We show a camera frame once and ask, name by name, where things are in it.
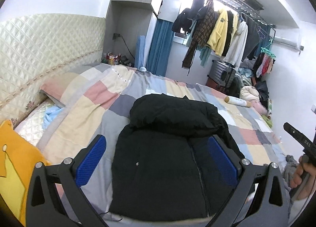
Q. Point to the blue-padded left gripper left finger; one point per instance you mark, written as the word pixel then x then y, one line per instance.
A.
pixel 44 206

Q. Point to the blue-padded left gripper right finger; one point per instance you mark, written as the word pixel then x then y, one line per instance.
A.
pixel 258 197

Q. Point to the black puffer jacket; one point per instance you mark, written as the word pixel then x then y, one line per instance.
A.
pixel 162 170

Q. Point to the person's right hand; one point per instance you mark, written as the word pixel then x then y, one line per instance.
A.
pixel 296 180

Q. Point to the grey fuzzy cloth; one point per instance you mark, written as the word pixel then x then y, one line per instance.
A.
pixel 289 169

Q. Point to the yellow crown cushion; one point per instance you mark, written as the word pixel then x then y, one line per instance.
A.
pixel 18 159

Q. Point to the cream plush pile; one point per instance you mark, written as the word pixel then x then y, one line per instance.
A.
pixel 249 93

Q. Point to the white cylindrical bolster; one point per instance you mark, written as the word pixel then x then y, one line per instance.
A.
pixel 237 101

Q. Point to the light blue cloth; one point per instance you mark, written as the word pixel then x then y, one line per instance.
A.
pixel 50 114

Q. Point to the green sock hanger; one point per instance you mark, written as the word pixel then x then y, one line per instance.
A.
pixel 267 51

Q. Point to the white air conditioner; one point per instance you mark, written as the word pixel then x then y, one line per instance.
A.
pixel 295 44

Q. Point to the grey ribbed suitcase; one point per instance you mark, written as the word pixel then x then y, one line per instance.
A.
pixel 221 75

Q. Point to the white hoodie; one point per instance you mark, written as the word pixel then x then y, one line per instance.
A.
pixel 237 46

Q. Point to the dark grey hanging coat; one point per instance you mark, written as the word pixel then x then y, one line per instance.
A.
pixel 253 37

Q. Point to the pink pillow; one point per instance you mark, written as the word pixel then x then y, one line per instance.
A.
pixel 55 87

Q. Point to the patchwork colour-block duvet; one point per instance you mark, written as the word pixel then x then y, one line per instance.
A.
pixel 101 105

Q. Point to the yellow fleece jacket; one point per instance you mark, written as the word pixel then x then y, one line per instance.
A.
pixel 223 32

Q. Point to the teal hanging garment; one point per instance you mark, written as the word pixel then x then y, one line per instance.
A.
pixel 204 55

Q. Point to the plaid brown scarf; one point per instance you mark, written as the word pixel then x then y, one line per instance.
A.
pixel 201 34

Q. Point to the cream quilted headboard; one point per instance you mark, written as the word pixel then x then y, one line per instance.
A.
pixel 37 47

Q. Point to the bedside clutter bottles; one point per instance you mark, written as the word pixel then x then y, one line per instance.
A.
pixel 112 59

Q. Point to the blue curtain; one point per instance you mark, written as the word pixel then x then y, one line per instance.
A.
pixel 160 48

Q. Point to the black hanging jacket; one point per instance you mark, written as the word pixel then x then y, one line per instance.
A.
pixel 184 20

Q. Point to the blue covered chair back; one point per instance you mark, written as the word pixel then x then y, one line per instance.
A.
pixel 140 52

